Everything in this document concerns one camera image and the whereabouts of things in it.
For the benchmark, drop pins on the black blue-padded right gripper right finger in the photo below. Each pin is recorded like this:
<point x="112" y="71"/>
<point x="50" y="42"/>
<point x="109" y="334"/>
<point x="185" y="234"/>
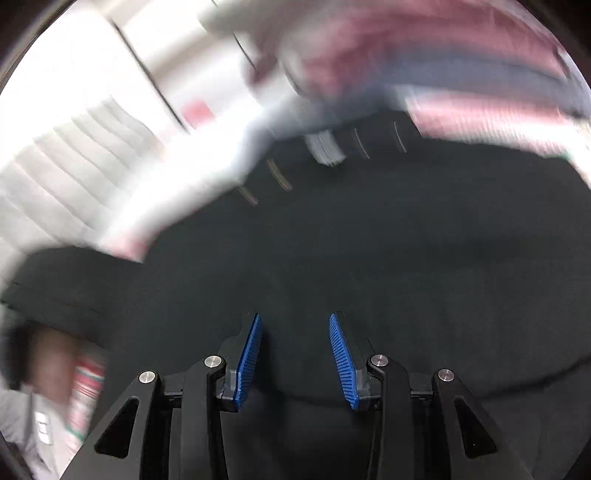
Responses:
<point x="351" y="353"/>

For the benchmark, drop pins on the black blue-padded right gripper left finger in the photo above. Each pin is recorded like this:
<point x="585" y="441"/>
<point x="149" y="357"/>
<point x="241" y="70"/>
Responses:
<point x="240" y="354"/>

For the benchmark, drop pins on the black button-up garment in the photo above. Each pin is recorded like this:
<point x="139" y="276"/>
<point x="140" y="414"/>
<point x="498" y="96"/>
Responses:
<point x="171" y="426"/>

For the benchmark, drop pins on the black fuzzy sleeve forearm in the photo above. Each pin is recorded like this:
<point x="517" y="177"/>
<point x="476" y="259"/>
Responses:
<point x="38" y="357"/>

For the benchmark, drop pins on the red green patterned blanket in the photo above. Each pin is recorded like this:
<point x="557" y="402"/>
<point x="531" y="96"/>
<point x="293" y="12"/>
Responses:
<point x="485" y="115"/>

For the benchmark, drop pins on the white paper sheets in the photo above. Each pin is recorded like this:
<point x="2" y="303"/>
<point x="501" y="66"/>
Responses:
<point x="324" y="148"/>

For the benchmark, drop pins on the grey quilted mat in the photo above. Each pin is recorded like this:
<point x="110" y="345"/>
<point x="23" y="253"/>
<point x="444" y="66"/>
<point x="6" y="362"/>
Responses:
<point x="62" y="188"/>

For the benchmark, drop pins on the small red container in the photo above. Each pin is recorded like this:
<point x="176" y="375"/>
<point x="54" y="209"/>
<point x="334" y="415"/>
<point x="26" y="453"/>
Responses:
<point x="196" y="112"/>

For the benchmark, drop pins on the blue grey folded duvet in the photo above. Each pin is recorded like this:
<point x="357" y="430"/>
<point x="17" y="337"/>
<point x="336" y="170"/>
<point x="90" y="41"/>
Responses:
<point x="460" y="71"/>

